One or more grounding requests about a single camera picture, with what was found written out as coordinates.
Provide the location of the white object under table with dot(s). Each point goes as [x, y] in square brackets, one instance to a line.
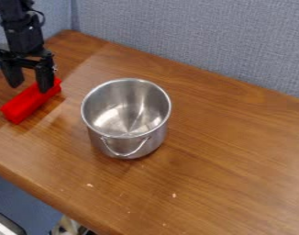
[68, 227]

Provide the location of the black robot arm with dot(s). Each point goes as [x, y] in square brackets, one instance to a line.
[19, 6]

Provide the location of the stainless steel pot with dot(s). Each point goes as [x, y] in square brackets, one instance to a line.
[126, 113]

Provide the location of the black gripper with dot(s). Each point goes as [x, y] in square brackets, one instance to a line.
[24, 50]

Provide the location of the red rectangular block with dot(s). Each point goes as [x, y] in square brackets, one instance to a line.
[23, 105]

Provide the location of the grey device under table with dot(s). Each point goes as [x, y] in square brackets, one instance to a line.
[8, 227]

